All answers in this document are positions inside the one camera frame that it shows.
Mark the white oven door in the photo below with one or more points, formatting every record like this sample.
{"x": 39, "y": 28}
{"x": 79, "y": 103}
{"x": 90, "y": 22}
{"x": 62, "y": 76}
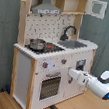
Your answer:
{"x": 49, "y": 88}

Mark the grey range hood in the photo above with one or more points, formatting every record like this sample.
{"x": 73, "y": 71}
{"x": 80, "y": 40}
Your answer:
{"x": 46, "y": 7}

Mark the silver toy pot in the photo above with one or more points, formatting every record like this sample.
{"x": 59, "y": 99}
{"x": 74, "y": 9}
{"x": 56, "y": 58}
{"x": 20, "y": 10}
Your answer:
{"x": 37, "y": 44}

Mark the wooden toy kitchen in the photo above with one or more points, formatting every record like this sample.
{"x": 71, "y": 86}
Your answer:
{"x": 51, "y": 28}

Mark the black toy stovetop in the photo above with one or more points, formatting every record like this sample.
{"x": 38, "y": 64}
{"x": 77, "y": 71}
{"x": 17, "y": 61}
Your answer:
{"x": 49, "y": 48}

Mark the red stove knob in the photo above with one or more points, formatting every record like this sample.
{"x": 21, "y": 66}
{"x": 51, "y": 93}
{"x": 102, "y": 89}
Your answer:
{"x": 45, "y": 64}
{"x": 64, "y": 61}

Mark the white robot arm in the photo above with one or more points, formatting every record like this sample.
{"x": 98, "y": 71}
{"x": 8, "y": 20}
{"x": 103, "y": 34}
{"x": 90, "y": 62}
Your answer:
{"x": 98, "y": 85}

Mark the white microwave door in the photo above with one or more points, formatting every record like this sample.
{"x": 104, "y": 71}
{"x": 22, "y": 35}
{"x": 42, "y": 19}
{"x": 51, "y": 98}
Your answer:
{"x": 97, "y": 8}

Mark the grey toy sink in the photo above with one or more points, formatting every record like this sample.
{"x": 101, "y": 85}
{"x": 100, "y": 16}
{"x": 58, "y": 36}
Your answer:
{"x": 72, "y": 44}

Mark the white dishwasher door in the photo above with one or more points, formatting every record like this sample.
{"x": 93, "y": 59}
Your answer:
{"x": 80, "y": 64}

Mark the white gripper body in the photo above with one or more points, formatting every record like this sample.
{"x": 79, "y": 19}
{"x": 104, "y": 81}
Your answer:
{"x": 80, "y": 76}

